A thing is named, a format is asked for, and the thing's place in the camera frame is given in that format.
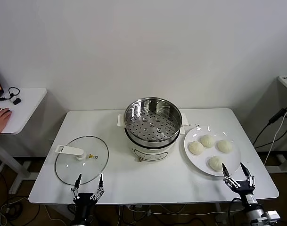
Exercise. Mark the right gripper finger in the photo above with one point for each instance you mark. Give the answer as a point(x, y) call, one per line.
point(225, 171)
point(245, 170)

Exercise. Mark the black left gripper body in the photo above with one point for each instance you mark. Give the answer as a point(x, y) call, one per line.
point(84, 199)

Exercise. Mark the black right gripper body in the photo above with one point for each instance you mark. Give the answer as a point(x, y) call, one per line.
point(245, 187)

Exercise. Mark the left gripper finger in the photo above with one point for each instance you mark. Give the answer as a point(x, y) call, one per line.
point(101, 183)
point(78, 182)

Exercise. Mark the white steamed baozi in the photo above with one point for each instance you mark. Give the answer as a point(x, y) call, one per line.
point(207, 140)
point(224, 146)
point(196, 148)
point(215, 163)

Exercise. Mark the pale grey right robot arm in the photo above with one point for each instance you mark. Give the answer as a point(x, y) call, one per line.
point(256, 209)

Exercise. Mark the steel perforated steamer basket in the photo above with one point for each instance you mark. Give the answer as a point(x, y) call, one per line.
point(152, 127)

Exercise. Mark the bare person hand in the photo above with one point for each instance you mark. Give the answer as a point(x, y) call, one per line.
point(0, 118)

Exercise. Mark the white round plate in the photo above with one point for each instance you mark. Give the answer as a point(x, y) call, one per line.
point(199, 164)

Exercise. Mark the white electric cooker base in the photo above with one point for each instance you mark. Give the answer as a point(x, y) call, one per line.
point(152, 151)

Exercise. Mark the white side table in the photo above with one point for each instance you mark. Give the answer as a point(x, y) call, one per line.
point(27, 106)

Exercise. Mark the small black device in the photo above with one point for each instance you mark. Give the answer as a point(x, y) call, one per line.
point(17, 101)

